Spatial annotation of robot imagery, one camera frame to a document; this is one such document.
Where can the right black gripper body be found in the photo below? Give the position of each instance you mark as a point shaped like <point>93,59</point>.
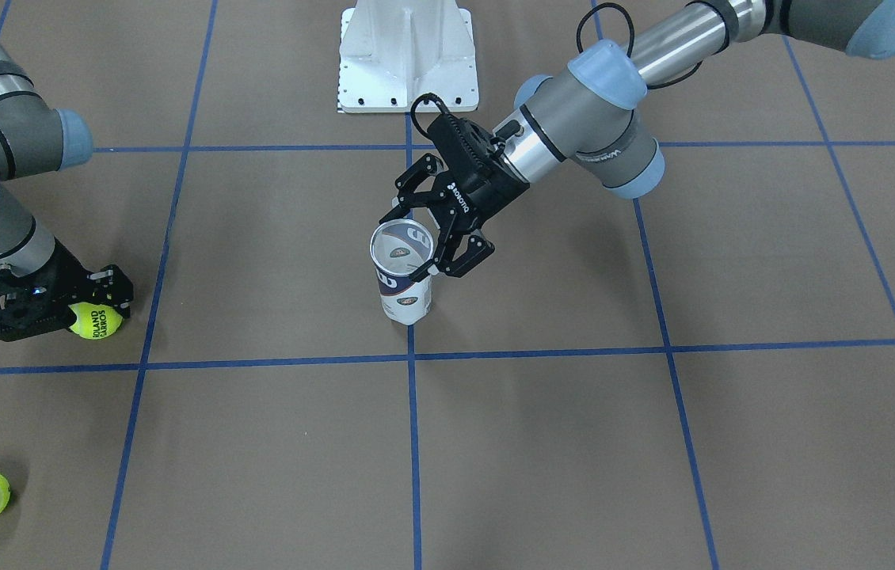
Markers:
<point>67,273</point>

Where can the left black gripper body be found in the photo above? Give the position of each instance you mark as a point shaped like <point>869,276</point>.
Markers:
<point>485,194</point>

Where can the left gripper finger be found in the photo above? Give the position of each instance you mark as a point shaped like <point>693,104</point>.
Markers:
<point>423,185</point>
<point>457,249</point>

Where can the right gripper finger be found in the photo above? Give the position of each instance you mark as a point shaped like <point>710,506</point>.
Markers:
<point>111,287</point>

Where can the clear tennis ball can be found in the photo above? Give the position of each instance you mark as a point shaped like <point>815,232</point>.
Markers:
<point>401,250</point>

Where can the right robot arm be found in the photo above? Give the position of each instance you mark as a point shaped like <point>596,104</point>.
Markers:
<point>34,139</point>

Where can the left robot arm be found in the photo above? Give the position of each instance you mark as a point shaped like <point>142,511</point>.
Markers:
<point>589,114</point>

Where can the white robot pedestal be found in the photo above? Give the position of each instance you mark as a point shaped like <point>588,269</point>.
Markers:
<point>393,51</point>

